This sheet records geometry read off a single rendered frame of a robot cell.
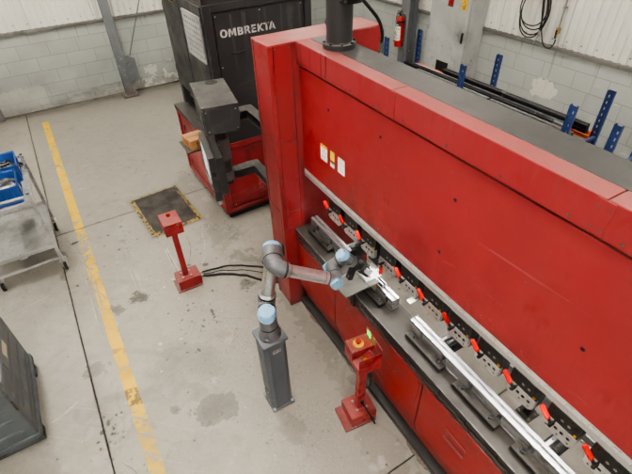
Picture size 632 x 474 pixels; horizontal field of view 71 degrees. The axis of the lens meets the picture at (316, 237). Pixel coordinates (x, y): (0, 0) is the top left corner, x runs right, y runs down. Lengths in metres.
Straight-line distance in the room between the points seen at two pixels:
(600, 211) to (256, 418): 2.70
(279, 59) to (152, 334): 2.57
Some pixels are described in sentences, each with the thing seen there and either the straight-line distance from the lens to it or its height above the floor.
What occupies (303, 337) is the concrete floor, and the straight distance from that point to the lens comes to 3.91.
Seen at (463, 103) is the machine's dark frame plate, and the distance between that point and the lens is 2.10.
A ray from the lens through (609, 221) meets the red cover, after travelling 1.64.
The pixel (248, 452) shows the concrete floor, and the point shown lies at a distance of 3.44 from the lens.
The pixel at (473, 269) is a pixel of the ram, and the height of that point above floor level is 1.67.
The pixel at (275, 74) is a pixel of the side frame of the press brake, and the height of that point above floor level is 2.13.
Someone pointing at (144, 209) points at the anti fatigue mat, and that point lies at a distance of 5.72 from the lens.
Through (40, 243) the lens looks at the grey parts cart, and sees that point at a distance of 5.16.
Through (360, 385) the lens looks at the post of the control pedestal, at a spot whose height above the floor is 0.42.
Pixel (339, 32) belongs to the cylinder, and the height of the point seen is 2.40.
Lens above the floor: 3.09
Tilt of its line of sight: 40 degrees down
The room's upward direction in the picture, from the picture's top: 2 degrees counter-clockwise
